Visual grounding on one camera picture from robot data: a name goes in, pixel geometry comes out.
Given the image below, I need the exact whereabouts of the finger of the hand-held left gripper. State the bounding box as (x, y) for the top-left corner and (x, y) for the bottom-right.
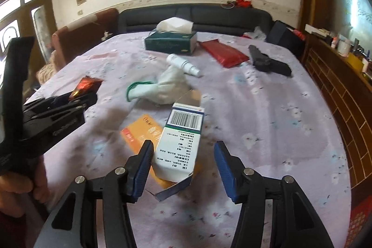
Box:
(23, 91), (98, 109)
(27, 104), (88, 123)

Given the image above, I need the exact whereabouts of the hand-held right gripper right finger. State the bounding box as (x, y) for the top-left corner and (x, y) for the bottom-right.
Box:
(214, 140), (340, 248)

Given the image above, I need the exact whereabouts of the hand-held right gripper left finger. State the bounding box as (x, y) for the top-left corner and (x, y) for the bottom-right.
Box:
(33, 140), (154, 248)

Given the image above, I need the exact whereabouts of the red snack wrapper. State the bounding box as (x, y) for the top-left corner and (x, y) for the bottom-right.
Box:
(69, 76), (103, 100)

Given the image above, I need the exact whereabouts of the white barcode medicine box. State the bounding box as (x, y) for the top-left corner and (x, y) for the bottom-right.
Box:
(151, 89), (205, 202)

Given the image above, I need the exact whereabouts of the person's left hand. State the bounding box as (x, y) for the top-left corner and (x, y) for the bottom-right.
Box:
(0, 156), (51, 218)

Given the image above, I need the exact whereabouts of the patterned cushion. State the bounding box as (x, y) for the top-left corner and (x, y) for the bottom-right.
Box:
(36, 50), (59, 86)

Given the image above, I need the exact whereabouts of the orange flat box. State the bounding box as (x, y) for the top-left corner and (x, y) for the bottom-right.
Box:
(120, 114), (201, 189)

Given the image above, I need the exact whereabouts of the brown armchair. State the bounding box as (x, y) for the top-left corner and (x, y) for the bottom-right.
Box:
(52, 8), (120, 71)

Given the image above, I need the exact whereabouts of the white glove with green cuff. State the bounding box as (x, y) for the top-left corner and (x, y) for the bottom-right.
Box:
(126, 65), (191, 105)

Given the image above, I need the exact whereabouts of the wooden door with glass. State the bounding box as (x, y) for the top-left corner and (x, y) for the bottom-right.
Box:
(0, 0), (57, 68)

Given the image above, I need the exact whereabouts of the white spray bottle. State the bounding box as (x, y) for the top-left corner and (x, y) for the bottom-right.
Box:
(166, 53), (202, 77)

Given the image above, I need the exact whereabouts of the green tissue box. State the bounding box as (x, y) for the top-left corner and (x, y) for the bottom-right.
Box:
(144, 17), (197, 56)

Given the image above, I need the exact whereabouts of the black toy pistol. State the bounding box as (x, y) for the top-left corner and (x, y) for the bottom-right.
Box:
(248, 45), (292, 77)

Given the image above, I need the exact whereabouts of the red flat pouch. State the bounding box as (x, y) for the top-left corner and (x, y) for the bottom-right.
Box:
(199, 39), (250, 68)

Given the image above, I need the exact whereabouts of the wooden cabinet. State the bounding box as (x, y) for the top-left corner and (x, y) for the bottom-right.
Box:
(301, 24), (372, 187)

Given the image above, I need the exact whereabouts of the grey plastic bag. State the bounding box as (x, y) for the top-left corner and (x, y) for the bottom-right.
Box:
(242, 26), (266, 41)

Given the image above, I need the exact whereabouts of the dark shopping bag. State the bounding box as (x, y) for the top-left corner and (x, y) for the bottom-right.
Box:
(266, 20), (306, 54)

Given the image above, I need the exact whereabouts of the dark sofa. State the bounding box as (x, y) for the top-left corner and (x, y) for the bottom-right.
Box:
(118, 3), (274, 36)

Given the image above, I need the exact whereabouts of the yellow box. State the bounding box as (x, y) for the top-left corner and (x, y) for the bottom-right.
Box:
(347, 52), (364, 73)

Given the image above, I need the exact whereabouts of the stack of books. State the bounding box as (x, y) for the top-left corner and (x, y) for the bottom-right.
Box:
(305, 24), (330, 36)

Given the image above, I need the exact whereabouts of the white jar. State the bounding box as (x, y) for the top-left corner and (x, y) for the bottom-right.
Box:
(337, 34), (352, 55)

